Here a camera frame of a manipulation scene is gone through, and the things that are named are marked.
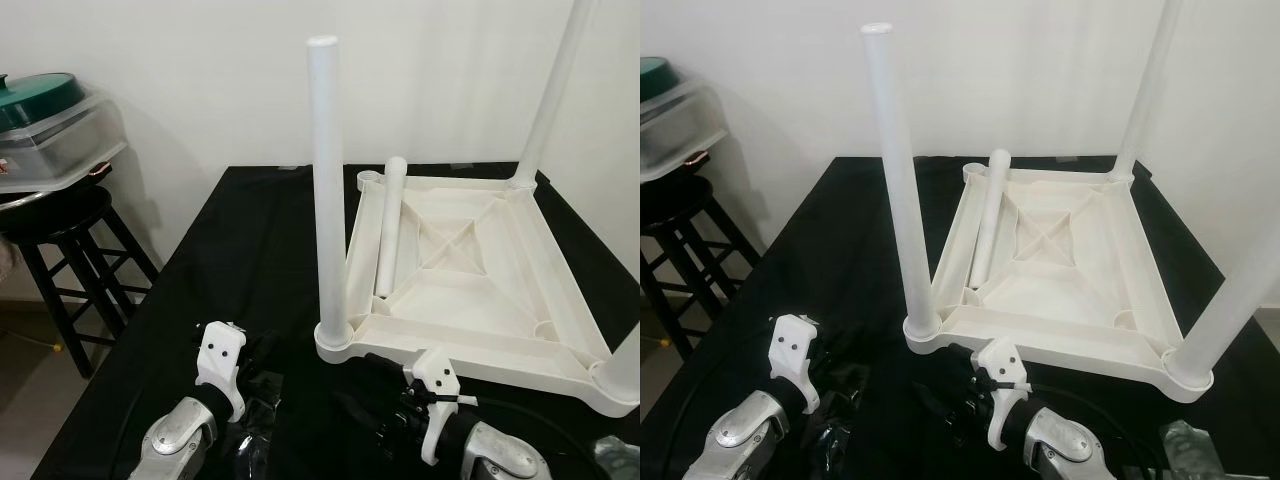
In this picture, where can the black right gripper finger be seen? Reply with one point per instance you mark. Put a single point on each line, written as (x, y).
(385, 368)
(360, 410)
(937, 402)
(962, 360)

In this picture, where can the white plastic children table top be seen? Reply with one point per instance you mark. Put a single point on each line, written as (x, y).
(480, 300)
(1080, 290)

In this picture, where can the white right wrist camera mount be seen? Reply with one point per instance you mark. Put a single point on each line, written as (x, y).
(435, 375)
(1000, 365)

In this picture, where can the black tablecloth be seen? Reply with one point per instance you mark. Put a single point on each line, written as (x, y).
(820, 260)
(230, 270)

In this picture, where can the clear container with green lid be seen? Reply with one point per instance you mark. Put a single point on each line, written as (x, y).
(55, 130)
(675, 115)

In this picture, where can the black round stool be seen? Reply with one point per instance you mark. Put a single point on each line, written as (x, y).
(55, 215)
(680, 205)

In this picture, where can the small clear tape patch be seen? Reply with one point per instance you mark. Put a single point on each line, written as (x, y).
(620, 460)
(1195, 450)

